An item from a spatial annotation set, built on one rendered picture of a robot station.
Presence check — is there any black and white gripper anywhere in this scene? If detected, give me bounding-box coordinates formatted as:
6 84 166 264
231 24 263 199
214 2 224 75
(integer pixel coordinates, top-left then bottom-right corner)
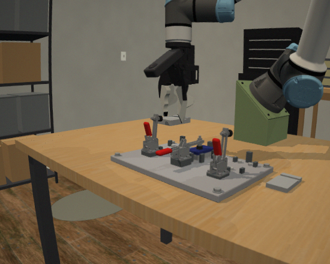
158 42 199 123

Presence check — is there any red-handled toggle clamp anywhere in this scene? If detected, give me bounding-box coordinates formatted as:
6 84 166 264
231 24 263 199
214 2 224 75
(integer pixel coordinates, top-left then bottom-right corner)
206 128 233 179

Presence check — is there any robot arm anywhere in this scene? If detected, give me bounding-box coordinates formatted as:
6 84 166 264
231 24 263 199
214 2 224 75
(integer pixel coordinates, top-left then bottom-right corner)
144 0 330 113

